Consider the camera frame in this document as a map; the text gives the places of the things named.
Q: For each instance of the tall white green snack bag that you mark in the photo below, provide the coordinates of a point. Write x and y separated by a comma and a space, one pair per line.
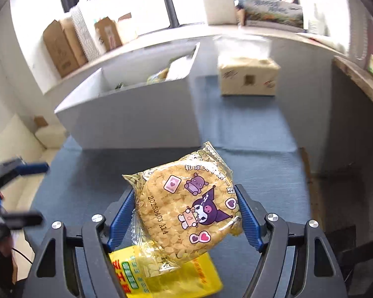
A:
179, 68

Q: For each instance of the white board on sill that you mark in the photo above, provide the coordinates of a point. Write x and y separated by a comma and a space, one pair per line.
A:
220, 12

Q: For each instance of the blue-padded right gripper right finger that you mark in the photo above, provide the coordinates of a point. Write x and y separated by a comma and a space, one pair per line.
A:
315, 271

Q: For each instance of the yellow blue snack packet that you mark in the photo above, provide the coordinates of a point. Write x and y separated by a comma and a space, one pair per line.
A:
158, 77

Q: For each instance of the yellow snack pouch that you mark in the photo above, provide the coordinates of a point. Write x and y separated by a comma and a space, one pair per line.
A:
139, 276

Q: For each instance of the round rice cracker packet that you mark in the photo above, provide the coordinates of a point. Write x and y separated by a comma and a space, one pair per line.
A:
183, 209

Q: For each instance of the white storage box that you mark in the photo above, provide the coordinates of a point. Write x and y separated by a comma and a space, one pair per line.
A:
115, 108

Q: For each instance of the beige tissue pack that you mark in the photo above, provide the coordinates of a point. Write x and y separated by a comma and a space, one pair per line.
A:
245, 67

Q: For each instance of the open brown cardboard box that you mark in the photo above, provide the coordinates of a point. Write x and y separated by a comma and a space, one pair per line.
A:
114, 34

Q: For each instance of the white polka dot paper bag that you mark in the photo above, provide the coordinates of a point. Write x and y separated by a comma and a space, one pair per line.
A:
84, 16

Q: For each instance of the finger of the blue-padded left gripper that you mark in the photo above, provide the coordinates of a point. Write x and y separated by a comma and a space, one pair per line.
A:
21, 168
20, 220

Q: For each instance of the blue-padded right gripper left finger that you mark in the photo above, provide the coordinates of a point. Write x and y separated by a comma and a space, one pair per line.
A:
55, 273

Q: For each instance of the printed landscape gift box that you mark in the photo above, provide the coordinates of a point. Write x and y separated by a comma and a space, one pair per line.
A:
278, 15

